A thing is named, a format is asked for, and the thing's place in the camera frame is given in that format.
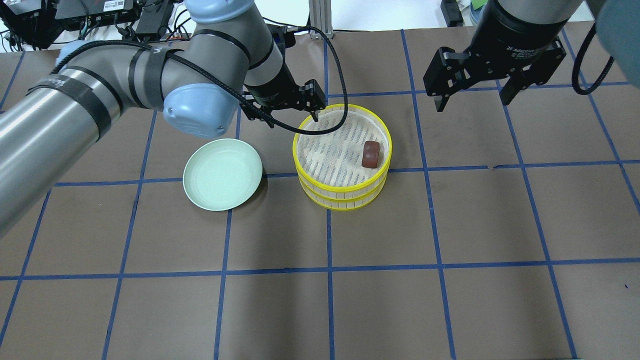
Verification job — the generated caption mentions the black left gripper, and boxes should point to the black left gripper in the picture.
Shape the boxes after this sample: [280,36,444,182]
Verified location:
[243,64,327,129]

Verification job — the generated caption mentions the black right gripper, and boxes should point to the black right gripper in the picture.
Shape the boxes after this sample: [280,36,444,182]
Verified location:
[422,10,567,113]

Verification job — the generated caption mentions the yellow steamer layer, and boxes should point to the yellow steamer layer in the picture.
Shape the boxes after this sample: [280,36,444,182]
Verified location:
[298,175,387,212]
[292,104,393,193]

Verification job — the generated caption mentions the brown chocolate bun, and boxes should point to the brown chocolate bun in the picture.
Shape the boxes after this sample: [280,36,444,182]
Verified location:
[361,140,381,169]

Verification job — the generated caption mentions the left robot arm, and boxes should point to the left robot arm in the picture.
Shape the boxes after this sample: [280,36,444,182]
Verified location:
[0,0,327,236]

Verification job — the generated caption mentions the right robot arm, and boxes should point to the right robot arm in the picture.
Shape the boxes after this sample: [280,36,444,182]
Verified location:
[423,0,640,112]

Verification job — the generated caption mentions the mint green plate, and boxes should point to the mint green plate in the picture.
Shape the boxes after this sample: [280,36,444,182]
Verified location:
[182,138,263,212]

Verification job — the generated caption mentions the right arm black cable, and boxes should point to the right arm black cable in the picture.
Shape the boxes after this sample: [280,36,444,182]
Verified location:
[571,22,615,96]

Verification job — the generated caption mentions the aluminium frame post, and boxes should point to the aluminium frame post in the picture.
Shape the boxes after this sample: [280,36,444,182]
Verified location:
[308,0,334,40]

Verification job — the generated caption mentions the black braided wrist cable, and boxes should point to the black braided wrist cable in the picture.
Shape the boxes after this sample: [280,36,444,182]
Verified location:
[50,27,349,135]

